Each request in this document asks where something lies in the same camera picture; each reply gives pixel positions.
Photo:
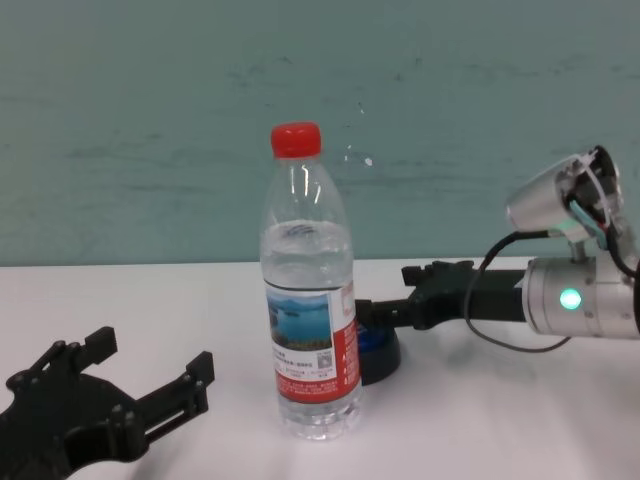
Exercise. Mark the clear red-capped water bottle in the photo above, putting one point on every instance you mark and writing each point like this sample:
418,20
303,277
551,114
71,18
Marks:
310,300

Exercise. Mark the blue button with black base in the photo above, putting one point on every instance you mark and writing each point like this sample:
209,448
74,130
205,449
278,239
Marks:
382,355

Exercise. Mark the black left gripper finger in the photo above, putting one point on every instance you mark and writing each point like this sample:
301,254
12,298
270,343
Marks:
60,360
185,395

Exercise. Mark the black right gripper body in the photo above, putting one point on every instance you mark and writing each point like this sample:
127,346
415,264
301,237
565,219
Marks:
495,300

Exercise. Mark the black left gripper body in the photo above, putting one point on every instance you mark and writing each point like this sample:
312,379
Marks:
60,425

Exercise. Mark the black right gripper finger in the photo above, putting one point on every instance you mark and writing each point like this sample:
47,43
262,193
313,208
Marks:
385,312
430,272

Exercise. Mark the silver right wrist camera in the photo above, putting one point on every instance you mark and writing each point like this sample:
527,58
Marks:
540,200

